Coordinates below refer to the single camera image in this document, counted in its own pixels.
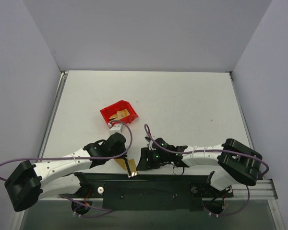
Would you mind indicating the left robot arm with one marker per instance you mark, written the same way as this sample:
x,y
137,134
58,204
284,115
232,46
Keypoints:
x,y
25,185

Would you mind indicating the red plastic bin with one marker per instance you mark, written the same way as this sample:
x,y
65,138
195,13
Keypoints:
x,y
110,110

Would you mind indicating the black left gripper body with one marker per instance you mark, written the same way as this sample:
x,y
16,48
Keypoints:
x,y
114,121

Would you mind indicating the aluminium side rail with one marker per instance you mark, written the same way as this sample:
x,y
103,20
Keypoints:
x,y
242,114
59,91

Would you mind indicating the aluminium front rail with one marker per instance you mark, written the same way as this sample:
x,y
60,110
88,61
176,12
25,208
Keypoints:
x,y
254,189

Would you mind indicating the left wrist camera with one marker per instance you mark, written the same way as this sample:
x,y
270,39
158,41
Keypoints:
x,y
116,128

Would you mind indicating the right aluminium side rail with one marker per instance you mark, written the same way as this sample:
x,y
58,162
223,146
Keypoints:
x,y
242,114

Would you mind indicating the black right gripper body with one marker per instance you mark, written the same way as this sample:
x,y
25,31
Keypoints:
x,y
143,159

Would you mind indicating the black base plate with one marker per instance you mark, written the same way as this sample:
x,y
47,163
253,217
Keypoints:
x,y
147,192

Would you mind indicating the left aluminium side rail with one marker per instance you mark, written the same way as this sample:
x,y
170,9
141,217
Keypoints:
x,y
59,91

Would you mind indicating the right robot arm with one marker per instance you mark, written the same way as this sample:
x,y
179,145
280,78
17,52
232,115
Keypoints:
x,y
232,161

